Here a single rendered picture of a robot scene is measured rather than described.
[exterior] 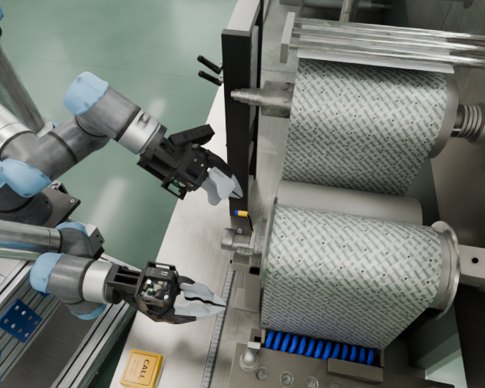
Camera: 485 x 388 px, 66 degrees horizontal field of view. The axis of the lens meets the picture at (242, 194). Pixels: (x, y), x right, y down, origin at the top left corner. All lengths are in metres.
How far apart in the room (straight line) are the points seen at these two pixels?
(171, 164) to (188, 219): 0.40
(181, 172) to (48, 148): 0.24
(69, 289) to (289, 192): 0.44
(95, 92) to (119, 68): 2.65
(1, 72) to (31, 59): 2.66
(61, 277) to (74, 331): 1.02
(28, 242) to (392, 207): 0.70
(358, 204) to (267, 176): 0.50
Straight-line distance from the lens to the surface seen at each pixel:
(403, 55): 0.65
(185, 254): 1.00
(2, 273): 1.37
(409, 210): 0.72
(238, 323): 0.92
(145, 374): 0.89
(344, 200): 0.69
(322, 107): 0.64
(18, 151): 0.75
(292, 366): 0.77
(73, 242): 0.92
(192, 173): 0.69
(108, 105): 0.68
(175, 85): 3.05
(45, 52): 3.76
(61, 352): 1.77
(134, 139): 0.68
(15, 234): 0.86
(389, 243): 0.57
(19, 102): 1.11
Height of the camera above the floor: 1.77
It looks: 52 degrees down
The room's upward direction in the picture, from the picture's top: straight up
